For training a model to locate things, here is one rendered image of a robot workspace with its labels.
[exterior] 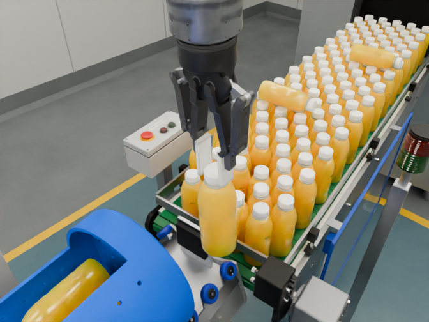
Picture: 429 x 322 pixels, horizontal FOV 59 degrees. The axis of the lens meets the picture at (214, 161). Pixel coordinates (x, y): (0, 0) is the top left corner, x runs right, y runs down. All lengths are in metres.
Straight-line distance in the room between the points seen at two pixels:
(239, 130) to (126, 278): 0.30
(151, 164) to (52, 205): 1.61
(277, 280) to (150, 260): 0.34
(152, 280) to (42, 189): 2.17
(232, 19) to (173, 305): 0.46
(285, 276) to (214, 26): 0.61
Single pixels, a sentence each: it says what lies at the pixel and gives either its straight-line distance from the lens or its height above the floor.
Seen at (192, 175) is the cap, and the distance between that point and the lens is 0.98.
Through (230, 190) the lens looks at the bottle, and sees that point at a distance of 0.62.
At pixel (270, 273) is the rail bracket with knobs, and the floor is 1.00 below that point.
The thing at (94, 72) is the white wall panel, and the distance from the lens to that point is 3.96.
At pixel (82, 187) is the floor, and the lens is 2.69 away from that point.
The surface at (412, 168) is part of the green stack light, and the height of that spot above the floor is 1.18.
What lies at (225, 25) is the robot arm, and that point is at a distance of 0.45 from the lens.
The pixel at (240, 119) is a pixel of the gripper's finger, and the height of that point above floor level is 1.47.
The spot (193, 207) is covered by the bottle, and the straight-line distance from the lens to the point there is 1.03.
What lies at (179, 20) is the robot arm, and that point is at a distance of 0.45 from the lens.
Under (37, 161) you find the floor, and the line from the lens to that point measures 3.03.
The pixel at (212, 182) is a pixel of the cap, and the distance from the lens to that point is 0.60.
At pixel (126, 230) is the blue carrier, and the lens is 0.67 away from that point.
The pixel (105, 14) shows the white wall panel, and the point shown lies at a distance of 3.91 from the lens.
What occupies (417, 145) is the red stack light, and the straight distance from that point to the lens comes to 0.94.
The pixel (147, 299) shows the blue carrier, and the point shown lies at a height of 1.18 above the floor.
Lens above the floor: 1.73
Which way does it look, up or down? 39 degrees down
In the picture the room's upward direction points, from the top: straight up
